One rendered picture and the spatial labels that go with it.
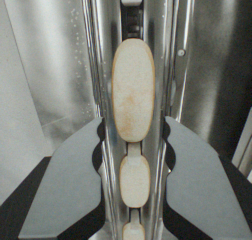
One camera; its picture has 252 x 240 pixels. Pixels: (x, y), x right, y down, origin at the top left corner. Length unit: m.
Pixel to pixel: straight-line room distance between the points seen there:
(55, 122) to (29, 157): 0.12
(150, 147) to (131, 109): 0.06
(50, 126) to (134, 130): 0.08
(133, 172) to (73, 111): 0.09
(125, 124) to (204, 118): 0.10
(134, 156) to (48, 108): 0.09
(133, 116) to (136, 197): 0.12
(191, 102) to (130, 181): 0.11
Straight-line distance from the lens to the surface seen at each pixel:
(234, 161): 0.20
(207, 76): 0.20
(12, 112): 0.25
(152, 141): 0.18
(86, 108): 0.15
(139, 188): 0.22
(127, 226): 0.31
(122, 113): 0.15
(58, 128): 0.18
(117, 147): 0.19
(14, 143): 0.28
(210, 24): 0.19
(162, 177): 0.21
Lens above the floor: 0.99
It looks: 61 degrees down
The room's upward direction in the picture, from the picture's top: 176 degrees counter-clockwise
